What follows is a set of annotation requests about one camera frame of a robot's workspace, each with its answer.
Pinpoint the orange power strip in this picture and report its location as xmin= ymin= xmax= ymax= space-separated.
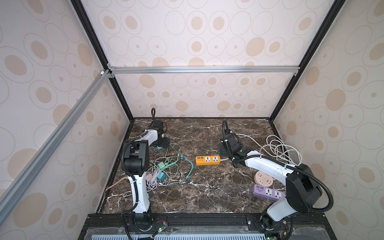
xmin=196 ymin=156 xmax=221 ymax=166

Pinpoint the white power cable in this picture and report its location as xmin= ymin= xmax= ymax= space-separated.
xmin=220 ymin=133 xmax=303 ymax=167

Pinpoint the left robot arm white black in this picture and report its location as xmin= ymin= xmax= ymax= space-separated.
xmin=120 ymin=119 xmax=170 ymax=228

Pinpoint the horizontal aluminium rail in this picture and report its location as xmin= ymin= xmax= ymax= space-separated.
xmin=110 ymin=65 xmax=300 ymax=75

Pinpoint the light green cable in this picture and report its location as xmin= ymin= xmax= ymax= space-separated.
xmin=149 ymin=143 xmax=184 ymax=184

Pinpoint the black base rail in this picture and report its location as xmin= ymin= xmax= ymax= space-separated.
xmin=79 ymin=213 xmax=337 ymax=240

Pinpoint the purple power strip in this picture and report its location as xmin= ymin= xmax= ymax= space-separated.
xmin=253 ymin=185 xmax=285 ymax=202

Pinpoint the left diagonal aluminium rail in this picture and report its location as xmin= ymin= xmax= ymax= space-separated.
xmin=1 ymin=69 xmax=112 ymax=224

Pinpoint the teal charger adapter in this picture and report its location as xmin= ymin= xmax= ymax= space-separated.
xmin=157 ymin=172 xmax=167 ymax=182

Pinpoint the round beige power socket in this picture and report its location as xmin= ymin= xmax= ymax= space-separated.
xmin=254 ymin=171 xmax=274 ymax=188

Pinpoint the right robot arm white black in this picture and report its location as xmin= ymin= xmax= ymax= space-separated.
xmin=221 ymin=131 xmax=334 ymax=230

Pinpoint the teal charger cable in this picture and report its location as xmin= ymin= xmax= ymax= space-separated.
xmin=155 ymin=154 xmax=194 ymax=188

